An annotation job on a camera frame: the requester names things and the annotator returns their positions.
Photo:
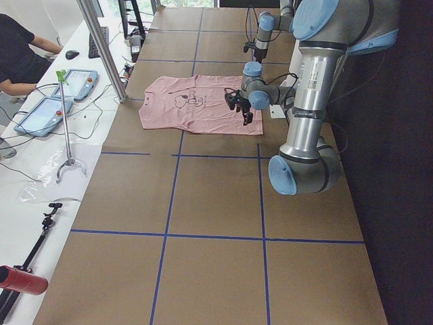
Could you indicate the clear plastic sheet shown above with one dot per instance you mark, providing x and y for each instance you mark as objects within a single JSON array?
[{"x": 55, "y": 182}]

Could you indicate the far blue teach pendant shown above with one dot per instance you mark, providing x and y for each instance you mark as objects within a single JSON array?
[{"x": 77, "y": 83}]

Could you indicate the pink Snoopy t-shirt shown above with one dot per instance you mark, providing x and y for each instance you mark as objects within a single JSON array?
[{"x": 195, "y": 104}]

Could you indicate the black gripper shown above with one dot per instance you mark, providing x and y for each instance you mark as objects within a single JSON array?
[
  {"x": 260, "y": 53},
  {"x": 242, "y": 107}
]

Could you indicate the black stand frame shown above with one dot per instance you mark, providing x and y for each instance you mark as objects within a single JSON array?
[{"x": 132, "y": 23}]

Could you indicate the black power adapter box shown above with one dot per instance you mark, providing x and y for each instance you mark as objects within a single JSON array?
[{"x": 135, "y": 42}]

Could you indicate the near blue teach pendant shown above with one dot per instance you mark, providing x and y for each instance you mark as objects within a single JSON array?
[{"x": 42, "y": 119}]

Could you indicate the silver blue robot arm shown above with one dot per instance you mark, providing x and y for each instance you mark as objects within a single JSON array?
[
  {"x": 267, "y": 23},
  {"x": 326, "y": 32}
]

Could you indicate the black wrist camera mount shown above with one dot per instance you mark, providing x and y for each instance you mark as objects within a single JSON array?
[
  {"x": 249, "y": 46},
  {"x": 232, "y": 99}
]

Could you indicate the metal grabber stick green tip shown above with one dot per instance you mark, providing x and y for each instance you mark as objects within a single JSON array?
[{"x": 70, "y": 161}]

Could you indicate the white pillar base mount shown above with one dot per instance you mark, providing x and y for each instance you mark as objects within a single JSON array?
[{"x": 276, "y": 111}]

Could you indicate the blue teach pendant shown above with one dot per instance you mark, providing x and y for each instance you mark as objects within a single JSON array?
[
  {"x": 42, "y": 119},
  {"x": 77, "y": 83}
]

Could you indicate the black tripod stick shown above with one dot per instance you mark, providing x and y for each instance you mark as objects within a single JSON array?
[{"x": 9, "y": 297}]

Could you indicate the aluminium frame post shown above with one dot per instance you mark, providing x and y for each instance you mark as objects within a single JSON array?
[{"x": 92, "y": 22}]

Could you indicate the red cylinder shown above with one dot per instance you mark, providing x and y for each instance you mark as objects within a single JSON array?
[{"x": 21, "y": 281}]

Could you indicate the person in black shirt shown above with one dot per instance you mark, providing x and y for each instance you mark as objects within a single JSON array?
[{"x": 21, "y": 67}]

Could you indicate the black computer mouse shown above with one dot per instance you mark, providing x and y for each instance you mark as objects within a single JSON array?
[{"x": 71, "y": 54}]

